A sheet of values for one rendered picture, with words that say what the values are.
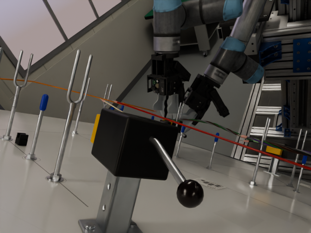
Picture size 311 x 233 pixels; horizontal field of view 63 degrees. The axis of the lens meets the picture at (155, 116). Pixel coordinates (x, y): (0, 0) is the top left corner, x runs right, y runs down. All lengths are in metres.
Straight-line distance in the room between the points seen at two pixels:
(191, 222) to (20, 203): 0.15
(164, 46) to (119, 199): 0.56
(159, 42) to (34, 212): 0.57
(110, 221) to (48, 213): 0.05
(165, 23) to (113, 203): 0.57
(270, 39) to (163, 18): 0.77
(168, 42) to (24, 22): 1.99
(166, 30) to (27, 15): 2.01
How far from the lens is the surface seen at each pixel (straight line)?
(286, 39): 1.37
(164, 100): 0.79
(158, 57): 0.70
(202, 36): 3.60
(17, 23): 2.54
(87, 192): 0.28
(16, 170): 0.32
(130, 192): 0.20
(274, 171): 0.86
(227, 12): 0.77
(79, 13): 3.00
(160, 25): 0.71
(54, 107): 2.66
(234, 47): 0.89
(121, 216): 0.20
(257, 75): 0.96
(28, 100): 2.51
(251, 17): 1.02
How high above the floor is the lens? 1.62
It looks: 35 degrees down
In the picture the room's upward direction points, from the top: 22 degrees counter-clockwise
